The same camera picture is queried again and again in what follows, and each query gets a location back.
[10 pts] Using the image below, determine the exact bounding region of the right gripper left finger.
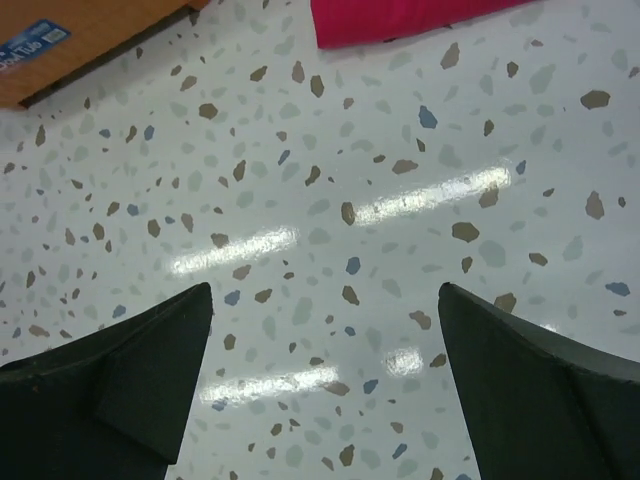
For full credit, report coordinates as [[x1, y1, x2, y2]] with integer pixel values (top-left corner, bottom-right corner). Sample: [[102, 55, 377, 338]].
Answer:
[[1, 283, 213, 479]]

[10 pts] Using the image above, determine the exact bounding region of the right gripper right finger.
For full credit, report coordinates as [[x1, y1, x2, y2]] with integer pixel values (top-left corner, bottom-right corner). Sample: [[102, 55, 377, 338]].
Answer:
[[438, 283, 639, 479]]

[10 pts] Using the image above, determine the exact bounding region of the pink t shirt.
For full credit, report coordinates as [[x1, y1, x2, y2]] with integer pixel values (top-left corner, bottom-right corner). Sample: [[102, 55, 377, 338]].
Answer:
[[310, 0, 525, 49]]

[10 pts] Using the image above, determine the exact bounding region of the orange plastic basket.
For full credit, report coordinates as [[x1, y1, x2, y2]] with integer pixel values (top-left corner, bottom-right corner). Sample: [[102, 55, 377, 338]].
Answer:
[[1, 1, 208, 110]]

